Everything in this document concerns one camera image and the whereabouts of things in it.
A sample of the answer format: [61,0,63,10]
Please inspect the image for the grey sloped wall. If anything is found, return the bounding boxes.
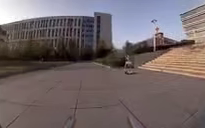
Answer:
[132,49,169,68]

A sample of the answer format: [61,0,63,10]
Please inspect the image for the robot's own part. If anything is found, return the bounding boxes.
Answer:
[63,115,76,128]

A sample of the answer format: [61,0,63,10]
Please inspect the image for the pale striped building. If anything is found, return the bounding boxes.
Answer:
[179,0,205,44]

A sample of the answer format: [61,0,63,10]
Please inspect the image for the tall lamp pole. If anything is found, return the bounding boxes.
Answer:
[150,19,159,53]

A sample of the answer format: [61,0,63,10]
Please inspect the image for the bush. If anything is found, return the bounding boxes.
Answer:
[103,49,128,69]

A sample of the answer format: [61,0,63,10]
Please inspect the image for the low dark building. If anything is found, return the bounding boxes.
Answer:
[132,32,195,54]

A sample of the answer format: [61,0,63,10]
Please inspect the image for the large curved glass building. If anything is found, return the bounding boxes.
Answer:
[0,12,113,56]

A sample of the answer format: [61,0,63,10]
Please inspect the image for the wide tan stone steps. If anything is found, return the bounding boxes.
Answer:
[138,42,205,80]

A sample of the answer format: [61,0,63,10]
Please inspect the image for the row of trees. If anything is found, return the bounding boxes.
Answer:
[0,39,114,62]

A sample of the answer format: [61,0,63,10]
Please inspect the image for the grey paved plaza ground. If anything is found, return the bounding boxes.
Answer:
[0,61,205,128]

